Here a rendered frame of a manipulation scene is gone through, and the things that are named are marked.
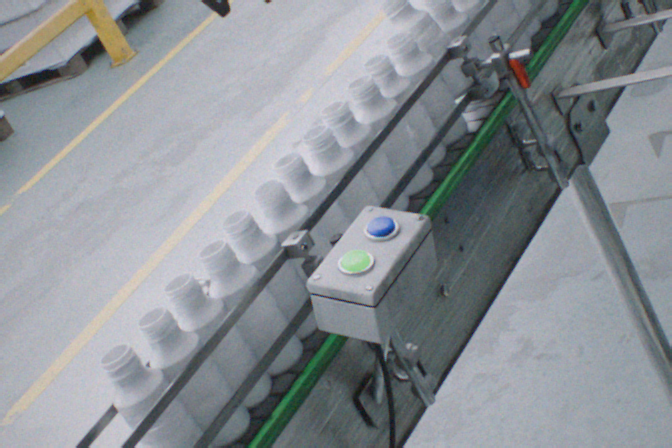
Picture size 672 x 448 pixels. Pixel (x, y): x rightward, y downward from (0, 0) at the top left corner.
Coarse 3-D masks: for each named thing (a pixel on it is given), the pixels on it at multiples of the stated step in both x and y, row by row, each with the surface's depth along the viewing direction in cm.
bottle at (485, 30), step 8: (456, 0) 189; (464, 0) 189; (472, 0) 189; (480, 0) 190; (456, 8) 189; (464, 8) 189; (472, 8) 189; (472, 16) 189; (488, 16) 191; (480, 24) 190; (488, 24) 191; (480, 32) 190; (488, 32) 191; (496, 32) 192; (480, 40) 190; (488, 48) 191; (488, 56) 191
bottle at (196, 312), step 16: (176, 288) 144; (192, 288) 141; (176, 304) 142; (192, 304) 141; (208, 304) 142; (224, 304) 144; (192, 320) 142; (208, 320) 141; (208, 336) 142; (240, 336) 145; (224, 352) 143; (240, 352) 144; (224, 368) 144; (240, 368) 144; (240, 384) 145; (256, 384) 145; (256, 400) 146
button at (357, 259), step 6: (348, 252) 139; (354, 252) 138; (360, 252) 138; (348, 258) 138; (354, 258) 137; (360, 258) 137; (366, 258) 137; (342, 264) 138; (348, 264) 137; (354, 264) 137; (360, 264) 137; (366, 264) 137; (348, 270) 137; (354, 270) 137
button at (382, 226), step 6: (372, 222) 142; (378, 222) 142; (384, 222) 142; (390, 222) 141; (372, 228) 141; (378, 228) 141; (384, 228) 141; (390, 228) 141; (372, 234) 141; (378, 234) 141; (384, 234) 141
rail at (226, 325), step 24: (528, 24) 197; (432, 72) 176; (408, 96) 172; (456, 120) 179; (432, 144) 174; (360, 168) 162; (408, 168) 170; (336, 192) 158; (312, 216) 154; (240, 312) 143; (216, 336) 140; (288, 336) 148; (192, 360) 137; (264, 360) 145; (96, 432) 135; (144, 432) 131; (216, 432) 138
